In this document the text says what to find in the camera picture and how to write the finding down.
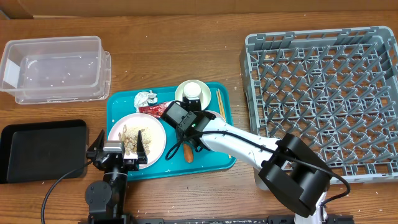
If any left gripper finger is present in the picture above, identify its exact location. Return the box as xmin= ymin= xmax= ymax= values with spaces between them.
xmin=88 ymin=129 xmax=105 ymax=152
xmin=136 ymin=131 xmax=146 ymax=157

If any white bowl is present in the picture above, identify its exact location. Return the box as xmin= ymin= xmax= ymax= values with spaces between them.
xmin=175 ymin=80 xmax=211 ymax=110

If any white cup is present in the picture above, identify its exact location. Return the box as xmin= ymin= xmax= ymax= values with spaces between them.
xmin=183 ymin=82 xmax=201 ymax=98

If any pink bowl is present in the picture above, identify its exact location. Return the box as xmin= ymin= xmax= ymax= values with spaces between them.
xmin=206 ymin=110 xmax=226 ymax=122

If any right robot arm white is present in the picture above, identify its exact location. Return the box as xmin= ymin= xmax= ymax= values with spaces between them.
xmin=164 ymin=102 xmax=332 ymax=223

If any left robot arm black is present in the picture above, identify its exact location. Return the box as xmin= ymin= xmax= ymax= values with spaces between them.
xmin=85 ymin=131 xmax=147 ymax=224

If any grey dishwasher rack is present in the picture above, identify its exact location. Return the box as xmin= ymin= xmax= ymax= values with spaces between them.
xmin=240 ymin=26 xmax=397 ymax=183

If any orange carrot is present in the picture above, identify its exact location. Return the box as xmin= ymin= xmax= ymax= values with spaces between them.
xmin=183 ymin=144 xmax=193 ymax=163

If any peanuts and rice food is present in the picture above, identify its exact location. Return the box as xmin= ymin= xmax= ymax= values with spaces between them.
xmin=118 ymin=125 xmax=151 ymax=156

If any teal serving tray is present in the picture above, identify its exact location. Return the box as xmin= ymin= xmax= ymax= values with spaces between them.
xmin=106 ymin=90 xmax=236 ymax=181

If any white plate with food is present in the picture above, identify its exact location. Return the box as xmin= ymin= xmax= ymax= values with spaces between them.
xmin=108 ymin=113 xmax=166 ymax=169

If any red snack wrapper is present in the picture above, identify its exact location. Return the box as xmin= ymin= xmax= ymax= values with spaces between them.
xmin=139 ymin=101 xmax=171 ymax=118

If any crumpled white napkin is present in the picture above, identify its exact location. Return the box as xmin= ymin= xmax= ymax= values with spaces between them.
xmin=134 ymin=90 xmax=158 ymax=113

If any black plastic tray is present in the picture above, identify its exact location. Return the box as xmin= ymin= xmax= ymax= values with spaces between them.
xmin=1 ymin=119 xmax=89 ymax=184

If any clear plastic bin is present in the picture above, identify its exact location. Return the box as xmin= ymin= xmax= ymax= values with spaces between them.
xmin=1 ymin=36 xmax=109 ymax=93

